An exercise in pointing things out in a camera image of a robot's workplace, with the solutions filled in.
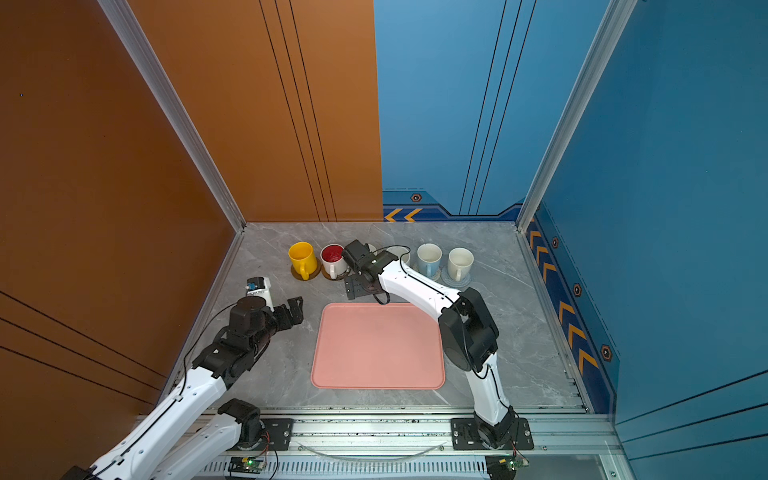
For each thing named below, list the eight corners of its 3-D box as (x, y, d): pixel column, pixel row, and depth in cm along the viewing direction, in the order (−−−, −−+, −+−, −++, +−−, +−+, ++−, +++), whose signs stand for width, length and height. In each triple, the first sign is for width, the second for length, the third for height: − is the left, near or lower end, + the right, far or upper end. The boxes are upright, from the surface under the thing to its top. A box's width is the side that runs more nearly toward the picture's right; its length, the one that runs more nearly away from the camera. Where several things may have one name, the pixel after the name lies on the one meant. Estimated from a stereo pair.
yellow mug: (291, 285, 104) (283, 267, 95) (298, 260, 111) (290, 241, 103) (314, 285, 104) (307, 267, 95) (319, 260, 111) (313, 241, 103)
